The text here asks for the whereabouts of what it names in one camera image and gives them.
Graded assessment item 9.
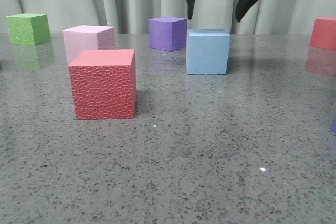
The purple foam cube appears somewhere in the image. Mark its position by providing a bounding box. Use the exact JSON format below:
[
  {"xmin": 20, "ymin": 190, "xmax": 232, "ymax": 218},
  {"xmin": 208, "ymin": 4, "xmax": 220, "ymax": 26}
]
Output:
[{"xmin": 149, "ymin": 17, "xmax": 188, "ymax": 51}]

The red foam cube far right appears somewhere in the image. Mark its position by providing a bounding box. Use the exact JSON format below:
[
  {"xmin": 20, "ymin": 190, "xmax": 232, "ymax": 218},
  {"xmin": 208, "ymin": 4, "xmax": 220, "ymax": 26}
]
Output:
[{"xmin": 310, "ymin": 16, "xmax": 336, "ymax": 50}]

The red textured foam cube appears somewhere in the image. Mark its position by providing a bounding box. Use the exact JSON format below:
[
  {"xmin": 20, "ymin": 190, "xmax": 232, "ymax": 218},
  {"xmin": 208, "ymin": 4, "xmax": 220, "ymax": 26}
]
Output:
[{"xmin": 68, "ymin": 49, "xmax": 137, "ymax": 120}]

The light blue foam cube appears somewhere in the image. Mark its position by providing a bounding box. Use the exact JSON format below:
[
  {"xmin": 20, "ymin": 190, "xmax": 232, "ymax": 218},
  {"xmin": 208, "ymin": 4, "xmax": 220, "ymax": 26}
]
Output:
[{"xmin": 186, "ymin": 28, "xmax": 230, "ymax": 75}]

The grey-green curtain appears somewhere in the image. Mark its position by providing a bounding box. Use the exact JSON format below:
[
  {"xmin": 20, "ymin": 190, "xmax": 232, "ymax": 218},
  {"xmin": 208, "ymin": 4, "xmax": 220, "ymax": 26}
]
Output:
[{"xmin": 1, "ymin": 0, "xmax": 335, "ymax": 34}]

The pink foam cube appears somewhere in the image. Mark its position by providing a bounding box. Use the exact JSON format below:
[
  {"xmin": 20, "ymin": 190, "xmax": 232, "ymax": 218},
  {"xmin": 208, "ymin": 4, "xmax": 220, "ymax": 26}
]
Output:
[{"xmin": 62, "ymin": 25, "xmax": 116, "ymax": 64}]

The green foam cube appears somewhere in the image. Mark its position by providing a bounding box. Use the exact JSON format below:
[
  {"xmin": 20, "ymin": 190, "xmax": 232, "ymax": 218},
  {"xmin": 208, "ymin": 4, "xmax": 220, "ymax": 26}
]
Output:
[{"xmin": 6, "ymin": 13, "xmax": 51, "ymax": 45}]

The purple cube at right edge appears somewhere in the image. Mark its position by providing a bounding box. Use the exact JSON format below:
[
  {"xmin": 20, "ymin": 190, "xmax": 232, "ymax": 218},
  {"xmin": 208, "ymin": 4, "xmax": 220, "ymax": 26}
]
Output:
[{"xmin": 332, "ymin": 117, "xmax": 336, "ymax": 132}]

